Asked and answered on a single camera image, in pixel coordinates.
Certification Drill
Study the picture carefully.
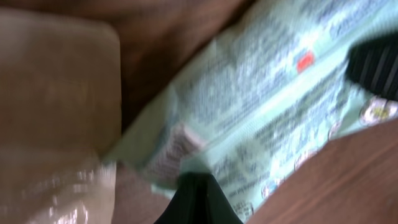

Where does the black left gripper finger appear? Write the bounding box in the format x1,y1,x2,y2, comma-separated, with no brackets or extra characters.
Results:
155,172,242,224

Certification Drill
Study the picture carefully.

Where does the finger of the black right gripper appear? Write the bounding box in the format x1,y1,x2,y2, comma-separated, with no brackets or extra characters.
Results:
346,32,397,101

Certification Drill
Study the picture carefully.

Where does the teal white snack packet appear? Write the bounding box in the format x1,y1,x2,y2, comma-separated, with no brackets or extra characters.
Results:
108,0,397,222

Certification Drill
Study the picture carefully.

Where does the brown white snack packet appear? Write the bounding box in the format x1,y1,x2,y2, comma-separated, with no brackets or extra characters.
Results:
1,7,121,224

